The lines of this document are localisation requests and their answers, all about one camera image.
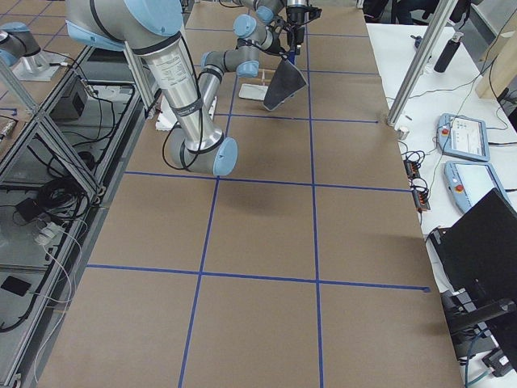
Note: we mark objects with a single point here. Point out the black laptop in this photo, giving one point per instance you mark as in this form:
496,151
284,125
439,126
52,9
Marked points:
478,253

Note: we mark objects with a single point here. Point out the black water bottle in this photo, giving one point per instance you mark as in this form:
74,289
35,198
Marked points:
448,52

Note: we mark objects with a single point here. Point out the aluminium frame post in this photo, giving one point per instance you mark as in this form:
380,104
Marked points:
442,14

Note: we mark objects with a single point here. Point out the upper blue teach pendant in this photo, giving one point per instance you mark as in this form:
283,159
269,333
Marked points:
463,137

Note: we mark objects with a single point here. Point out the white base towel rack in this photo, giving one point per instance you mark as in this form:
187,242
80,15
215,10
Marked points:
256,88

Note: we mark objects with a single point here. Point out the black box under frame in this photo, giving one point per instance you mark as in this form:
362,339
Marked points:
72,102

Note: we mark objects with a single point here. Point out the blue teach pendant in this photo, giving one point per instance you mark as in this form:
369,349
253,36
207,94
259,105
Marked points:
463,137
469,182

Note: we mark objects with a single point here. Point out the grey towel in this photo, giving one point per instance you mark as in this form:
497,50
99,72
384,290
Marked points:
286,82

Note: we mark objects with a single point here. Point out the black monitor stand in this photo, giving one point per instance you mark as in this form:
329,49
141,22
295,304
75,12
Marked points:
489,328

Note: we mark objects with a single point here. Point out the black terminal block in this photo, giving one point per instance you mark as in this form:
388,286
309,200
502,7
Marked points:
418,186

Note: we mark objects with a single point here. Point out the small metal cylinder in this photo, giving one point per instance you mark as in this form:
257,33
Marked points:
402,133

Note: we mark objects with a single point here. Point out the lower blue teach pendant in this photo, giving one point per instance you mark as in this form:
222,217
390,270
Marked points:
469,182

